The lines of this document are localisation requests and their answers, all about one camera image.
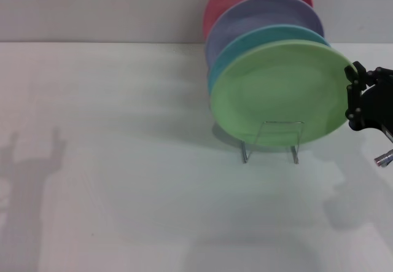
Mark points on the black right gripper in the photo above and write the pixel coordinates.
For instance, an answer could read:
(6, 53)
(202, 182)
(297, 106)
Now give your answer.
(377, 109)

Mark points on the silver plug on right gripper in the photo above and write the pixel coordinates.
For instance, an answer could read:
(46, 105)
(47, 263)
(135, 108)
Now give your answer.
(383, 159)

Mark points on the purple plastic plate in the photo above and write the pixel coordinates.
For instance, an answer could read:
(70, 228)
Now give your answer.
(261, 14)

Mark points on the green plastic plate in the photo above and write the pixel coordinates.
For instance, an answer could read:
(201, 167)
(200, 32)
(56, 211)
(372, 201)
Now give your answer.
(276, 94)

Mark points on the light blue plastic plate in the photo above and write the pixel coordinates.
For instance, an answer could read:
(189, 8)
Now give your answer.
(245, 41)

